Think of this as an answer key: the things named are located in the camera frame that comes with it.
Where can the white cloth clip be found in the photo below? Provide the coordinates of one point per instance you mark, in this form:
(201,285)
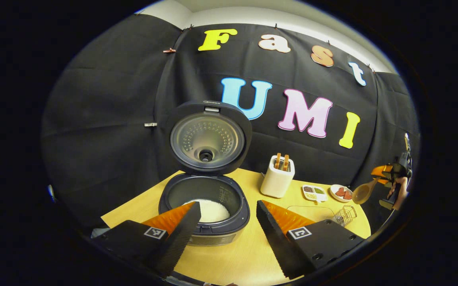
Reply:
(150,124)

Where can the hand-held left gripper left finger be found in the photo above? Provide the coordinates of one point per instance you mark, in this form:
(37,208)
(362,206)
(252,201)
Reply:
(177,242)

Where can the white divided grain dish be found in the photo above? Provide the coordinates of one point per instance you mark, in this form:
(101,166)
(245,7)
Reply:
(322,196)

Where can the white round plate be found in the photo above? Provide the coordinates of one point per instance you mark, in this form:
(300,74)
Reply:
(334,197)

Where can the toasted bread slice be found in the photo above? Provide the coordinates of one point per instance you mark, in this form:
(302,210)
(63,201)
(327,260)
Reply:
(278,161)
(286,162)

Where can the wooden spoon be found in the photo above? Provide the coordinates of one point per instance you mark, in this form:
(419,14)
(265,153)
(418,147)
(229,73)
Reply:
(362,192)

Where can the black backdrop cloth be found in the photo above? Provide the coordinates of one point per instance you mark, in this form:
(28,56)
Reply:
(101,119)

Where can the pink cloth clip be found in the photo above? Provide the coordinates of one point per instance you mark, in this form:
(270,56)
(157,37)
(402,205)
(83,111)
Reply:
(169,50)

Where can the white toaster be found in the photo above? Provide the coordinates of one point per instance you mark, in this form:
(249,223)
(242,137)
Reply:
(276,182)

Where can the red meat piece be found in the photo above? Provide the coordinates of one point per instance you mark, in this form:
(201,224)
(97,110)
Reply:
(340,192)
(348,195)

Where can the black rice cooker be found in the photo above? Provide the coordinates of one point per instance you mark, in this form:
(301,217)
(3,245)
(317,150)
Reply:
(207,139)

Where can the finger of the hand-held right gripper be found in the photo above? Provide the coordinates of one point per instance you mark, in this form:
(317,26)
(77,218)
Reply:
(381,172)

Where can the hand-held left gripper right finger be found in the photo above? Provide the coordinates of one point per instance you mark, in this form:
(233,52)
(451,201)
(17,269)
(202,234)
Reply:
(276,242)

